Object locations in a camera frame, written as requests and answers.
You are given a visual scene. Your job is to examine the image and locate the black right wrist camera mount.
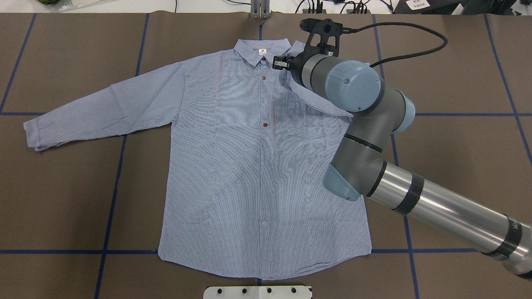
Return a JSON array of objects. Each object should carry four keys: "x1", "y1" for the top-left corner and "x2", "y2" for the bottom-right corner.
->
[{"x1": 300, "y1": 18, "x2": 344, "y2": 59}]

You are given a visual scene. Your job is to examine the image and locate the aluminium frame post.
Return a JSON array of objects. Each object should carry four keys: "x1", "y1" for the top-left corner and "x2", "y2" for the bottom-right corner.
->
[{"x1": 250, "y1": 0, "x2": 271, "y2": 20}]

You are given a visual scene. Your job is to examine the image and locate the green folded cloth pouch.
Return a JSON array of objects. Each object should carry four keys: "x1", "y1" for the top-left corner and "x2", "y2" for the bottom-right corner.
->
[{"x1": 38, "y1": 0, "x2": 60, "y2": 5}]

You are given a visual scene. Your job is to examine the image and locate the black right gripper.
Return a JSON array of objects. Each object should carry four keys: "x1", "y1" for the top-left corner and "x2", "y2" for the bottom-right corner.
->
[{"x1": 272, "y1": 55, "x2": 308, "y2": 86}]

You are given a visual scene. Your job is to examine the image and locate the light blue striped shirt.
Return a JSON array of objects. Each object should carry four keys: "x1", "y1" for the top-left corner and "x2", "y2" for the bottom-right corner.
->
[{"x1": 23, "y1": 39, "x2": 372, "y2": 280}]

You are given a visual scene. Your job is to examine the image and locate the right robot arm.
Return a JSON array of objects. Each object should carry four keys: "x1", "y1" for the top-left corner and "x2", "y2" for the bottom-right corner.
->
[{"x1": 273, "y1": 53, "x2": 531, "y2": 280}]

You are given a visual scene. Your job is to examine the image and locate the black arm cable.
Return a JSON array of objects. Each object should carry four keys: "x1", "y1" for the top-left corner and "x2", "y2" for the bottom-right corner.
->
[{"x1": 342, "y1": 22, "x2": 448, "y2": 68}]

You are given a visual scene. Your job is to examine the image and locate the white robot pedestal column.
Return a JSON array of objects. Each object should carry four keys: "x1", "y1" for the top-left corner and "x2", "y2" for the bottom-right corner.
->
[{"x1": 203, "y1": 285, "x2": 313, "y2": 299}]

